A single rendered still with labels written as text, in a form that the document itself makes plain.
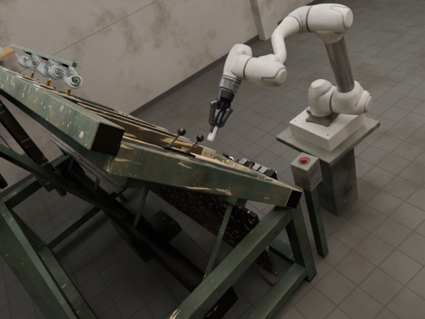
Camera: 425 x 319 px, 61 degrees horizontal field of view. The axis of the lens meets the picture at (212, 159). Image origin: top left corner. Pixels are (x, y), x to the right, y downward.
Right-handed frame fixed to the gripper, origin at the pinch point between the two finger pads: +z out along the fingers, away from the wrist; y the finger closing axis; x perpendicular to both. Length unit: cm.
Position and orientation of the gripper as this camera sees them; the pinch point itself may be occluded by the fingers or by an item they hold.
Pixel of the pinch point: (212, 133)
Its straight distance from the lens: 164.9
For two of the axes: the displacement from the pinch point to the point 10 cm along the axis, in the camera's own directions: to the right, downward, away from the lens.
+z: -3.4, 9.3, 1.2
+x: -6.0, -3.1, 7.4
